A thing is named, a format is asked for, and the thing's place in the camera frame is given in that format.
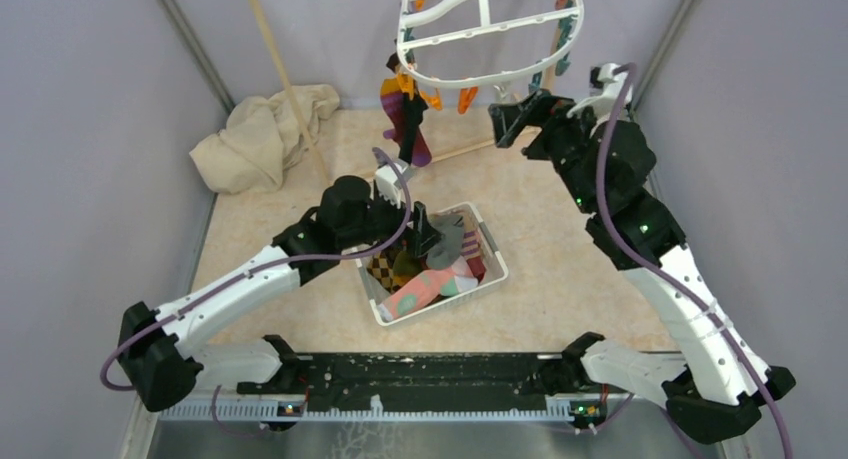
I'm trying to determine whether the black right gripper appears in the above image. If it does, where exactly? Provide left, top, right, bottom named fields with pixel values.
left=489, top=87, right=610, bottom=214

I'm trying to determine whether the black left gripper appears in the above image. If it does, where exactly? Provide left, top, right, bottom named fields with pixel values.
left=340, top=183, right=446, bottom=257

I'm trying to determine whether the brown argyle sock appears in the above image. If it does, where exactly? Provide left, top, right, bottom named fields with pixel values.
left=366, top=251, right=401, bottom=294

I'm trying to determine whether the olive green orange sock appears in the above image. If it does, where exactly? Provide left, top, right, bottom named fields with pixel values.
left=392, top=251, right=424, bottom=287

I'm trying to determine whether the maroon purple sock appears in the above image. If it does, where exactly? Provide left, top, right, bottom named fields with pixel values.
left=380, top=65, right=432, bottom=167

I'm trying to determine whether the pink sock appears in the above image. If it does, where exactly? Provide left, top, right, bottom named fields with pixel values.
left=377, top=256, right=479, bottom=322

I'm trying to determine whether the black sock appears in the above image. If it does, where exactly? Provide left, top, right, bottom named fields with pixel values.
left=399, top=94, right=430, bottom=167

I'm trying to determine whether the striped beige maroon sock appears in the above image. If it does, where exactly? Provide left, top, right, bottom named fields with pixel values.
left=460, top=212, right=487, bottom=282

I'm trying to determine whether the grey sock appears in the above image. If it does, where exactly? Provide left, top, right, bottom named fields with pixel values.
left=425, top=214, right=465, bottom=270

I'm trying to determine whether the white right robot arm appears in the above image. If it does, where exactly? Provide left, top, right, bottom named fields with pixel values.
left=488, top=90, right=796, bottom=444

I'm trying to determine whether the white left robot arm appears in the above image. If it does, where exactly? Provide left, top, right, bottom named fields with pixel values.
left=100, top=175, right=443, bottom=412

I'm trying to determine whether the white oval clip hanger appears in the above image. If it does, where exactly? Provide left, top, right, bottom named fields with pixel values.
left=395, top=0, right=585, bottom=89

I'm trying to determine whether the beige crumpled cloth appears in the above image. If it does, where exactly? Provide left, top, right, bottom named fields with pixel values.
left=189, top=84, right=340, bottom=195

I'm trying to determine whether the white plastic basket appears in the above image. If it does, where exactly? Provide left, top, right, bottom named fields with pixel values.
left=355, top=202, right=509, bottom=327

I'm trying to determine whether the orange clothes clip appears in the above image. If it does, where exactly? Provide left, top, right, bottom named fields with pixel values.
left=395, top=72, right=443, bottom=111

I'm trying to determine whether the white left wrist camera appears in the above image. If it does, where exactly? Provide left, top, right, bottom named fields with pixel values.
left=374, top=159, right=416, bottom=209

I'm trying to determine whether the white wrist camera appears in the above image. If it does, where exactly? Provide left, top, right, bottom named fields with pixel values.
left=567, top=63, right=633, bottom=119
left=374, top=159, right=416, bottom=209

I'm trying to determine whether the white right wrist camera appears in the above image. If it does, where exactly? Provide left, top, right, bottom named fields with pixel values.
left=567, top=63, right=633, bottom=119

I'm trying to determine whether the wooden drying rack frame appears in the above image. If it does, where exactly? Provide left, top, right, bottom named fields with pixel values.
left=239, top=0, right=578, bottom=186

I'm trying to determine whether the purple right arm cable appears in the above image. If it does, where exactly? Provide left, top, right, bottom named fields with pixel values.
left=594, top=63, right=793, bottom=459

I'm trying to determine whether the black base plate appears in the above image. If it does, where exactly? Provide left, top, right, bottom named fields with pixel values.
left=236, top=353, right=603, bottom=413

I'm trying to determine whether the aluminium front rail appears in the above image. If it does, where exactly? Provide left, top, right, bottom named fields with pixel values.
left=137, top=353, right=738, bottom=423

